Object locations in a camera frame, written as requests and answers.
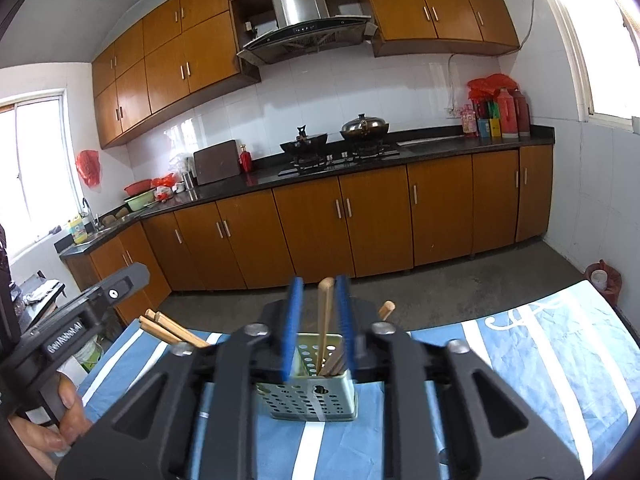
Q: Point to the black side table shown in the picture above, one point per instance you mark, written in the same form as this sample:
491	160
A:
42	295

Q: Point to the pink bottle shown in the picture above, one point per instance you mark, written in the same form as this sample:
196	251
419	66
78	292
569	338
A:
469	122

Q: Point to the steel range hood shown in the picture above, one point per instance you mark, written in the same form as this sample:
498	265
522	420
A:
300	10

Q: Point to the wooden upper kitchen cabinets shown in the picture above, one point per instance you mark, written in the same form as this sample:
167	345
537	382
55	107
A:
165	65

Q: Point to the red thermos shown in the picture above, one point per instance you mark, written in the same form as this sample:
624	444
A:
504	115
522	112

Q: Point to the red basin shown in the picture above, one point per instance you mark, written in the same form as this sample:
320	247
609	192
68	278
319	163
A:
137	187

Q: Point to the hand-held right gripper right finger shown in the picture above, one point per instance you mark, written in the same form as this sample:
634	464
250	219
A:
346	325

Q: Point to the red hanging plastic bag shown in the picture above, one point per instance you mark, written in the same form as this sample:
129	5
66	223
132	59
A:
89	167

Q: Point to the bright side window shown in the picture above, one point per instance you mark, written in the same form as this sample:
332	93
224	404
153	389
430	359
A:
610	35

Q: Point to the wall socket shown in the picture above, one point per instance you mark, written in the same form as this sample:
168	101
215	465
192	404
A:
453	111

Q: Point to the steel cup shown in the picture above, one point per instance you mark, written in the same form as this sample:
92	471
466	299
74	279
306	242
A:
187	180

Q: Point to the pot with steel lid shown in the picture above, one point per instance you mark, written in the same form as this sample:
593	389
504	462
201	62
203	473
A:
365	127

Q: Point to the green utensil holder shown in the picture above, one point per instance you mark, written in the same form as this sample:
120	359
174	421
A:
300	402

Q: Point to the brown cutting board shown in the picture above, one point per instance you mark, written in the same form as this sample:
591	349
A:
216	162

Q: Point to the colourful box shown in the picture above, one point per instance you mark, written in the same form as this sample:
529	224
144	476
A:
489	122

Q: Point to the black wok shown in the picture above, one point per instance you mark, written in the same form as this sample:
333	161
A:
304	145

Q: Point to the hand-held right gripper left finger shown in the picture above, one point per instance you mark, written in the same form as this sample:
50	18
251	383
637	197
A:
292	330

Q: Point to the steel sink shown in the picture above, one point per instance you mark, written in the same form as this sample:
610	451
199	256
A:
112	225

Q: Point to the gas stove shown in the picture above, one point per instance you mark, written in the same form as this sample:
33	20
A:
340	161

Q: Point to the white paint bucket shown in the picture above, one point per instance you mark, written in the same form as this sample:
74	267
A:
89	355

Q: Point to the green basin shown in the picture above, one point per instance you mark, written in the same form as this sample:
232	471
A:
139	202

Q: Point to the wooden chopstick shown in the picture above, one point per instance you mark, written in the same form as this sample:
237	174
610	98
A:
386	309
326	310
331	366
182	329
340	362
156	332
167	332

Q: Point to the yellow detergent bottle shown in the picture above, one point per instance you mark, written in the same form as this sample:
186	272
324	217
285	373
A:
77	232

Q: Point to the red and white plastic bags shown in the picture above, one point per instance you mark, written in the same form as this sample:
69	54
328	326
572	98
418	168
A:
164	187

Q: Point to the red bag with white jar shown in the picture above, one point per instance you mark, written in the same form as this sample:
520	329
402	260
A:
602	280

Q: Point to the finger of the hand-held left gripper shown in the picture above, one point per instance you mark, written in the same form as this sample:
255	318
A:
125	282

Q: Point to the red bottle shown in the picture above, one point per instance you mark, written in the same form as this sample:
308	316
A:
245	161

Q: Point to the blue striped tablecloth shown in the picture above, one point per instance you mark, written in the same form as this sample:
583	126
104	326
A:
500	385

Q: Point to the steel faucet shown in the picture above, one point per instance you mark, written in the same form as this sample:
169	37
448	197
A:
90	215

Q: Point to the black kitchen countertop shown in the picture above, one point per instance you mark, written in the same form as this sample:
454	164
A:
450	142

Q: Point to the window beside sink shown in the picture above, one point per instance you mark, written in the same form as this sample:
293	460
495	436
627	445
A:
35	170

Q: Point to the wooden kitchen cabinets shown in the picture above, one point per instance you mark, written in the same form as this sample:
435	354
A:
165	65
375	215

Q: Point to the person's left hand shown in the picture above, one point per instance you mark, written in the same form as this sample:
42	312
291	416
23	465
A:
75	410

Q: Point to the wooden lower kitchen cabinets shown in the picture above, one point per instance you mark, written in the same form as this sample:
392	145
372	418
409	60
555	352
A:
375	215

